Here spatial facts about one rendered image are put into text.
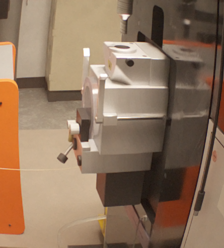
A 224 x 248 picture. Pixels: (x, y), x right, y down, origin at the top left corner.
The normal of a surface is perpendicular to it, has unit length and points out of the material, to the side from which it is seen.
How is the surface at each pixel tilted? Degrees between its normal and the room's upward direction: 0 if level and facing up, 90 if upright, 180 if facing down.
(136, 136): 90
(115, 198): 90
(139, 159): 90
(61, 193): 0
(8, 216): 90
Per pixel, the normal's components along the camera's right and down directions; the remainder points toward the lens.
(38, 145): 0.07, -0.92
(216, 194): -0.97, 0.02
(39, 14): 0.22, 0.40
